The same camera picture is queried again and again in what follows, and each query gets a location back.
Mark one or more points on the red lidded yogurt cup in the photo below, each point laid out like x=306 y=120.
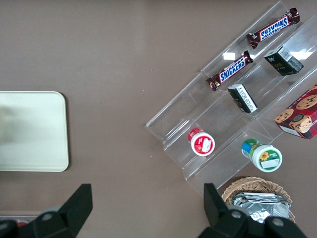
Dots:
x=201 y=143

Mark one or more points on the red cola bottle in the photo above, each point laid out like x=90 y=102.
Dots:
x=21 y=224

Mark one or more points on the red chocolate chip cookie box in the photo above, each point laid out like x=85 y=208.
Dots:
x=302 y=116

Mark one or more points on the beige plastic tray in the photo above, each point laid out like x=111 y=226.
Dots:
x=37 y=131

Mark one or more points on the clear acrylic stepped shelf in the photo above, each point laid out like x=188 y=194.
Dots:
x=218 y=116

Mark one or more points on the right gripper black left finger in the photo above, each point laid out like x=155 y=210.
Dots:
x=69 y=215

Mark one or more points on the small black carton box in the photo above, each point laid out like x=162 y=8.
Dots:
x=282 y=62
x=242 y=98

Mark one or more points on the green sunflower lidded cup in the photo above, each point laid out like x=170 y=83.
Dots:
x=265 y=157

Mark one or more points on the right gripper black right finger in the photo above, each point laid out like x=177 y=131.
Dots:
x=218 y=218

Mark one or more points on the light wicker basket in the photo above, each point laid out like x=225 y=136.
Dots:
x=250 y=183

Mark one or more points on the Snickers chocolate bar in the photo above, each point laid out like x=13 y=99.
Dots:
x=230 y=72
x=273 y=27

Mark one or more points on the silver foil wrapped packet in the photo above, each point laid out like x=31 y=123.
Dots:
x=262 y=203

